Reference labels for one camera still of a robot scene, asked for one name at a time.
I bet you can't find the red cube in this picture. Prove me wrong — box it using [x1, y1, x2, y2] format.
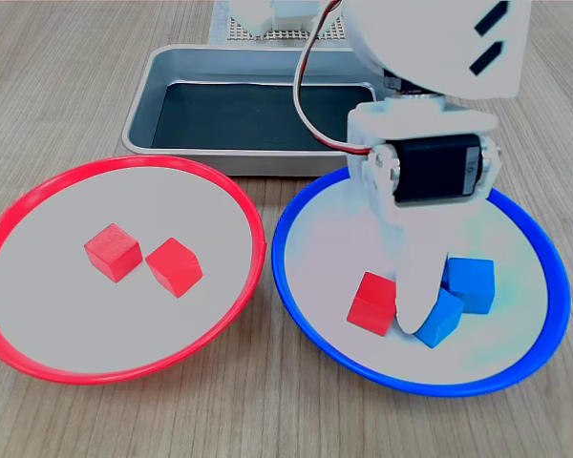
[347, 271, 398, 338]
[145, 237, 204, 300]
[84, 222, 143, 283]

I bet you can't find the blue cube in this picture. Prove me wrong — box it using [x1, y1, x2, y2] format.
[414, 288, 465, 349]
[441, 257, 497, 316]

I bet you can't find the blue-rimmed white plate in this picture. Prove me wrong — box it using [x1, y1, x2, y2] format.
[271, 165, 572, 398]

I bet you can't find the steel tray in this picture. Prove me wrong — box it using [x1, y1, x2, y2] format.
[121, 44, 393, 177]

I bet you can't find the red-rimmed white plate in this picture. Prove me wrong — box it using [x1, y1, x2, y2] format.
[0, 155, 267, 386]

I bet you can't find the white red servo cable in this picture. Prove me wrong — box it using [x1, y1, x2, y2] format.
[291, 0, 374, 156]

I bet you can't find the pale perforated base plate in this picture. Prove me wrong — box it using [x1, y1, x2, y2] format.
[226, 16, 348, 42]

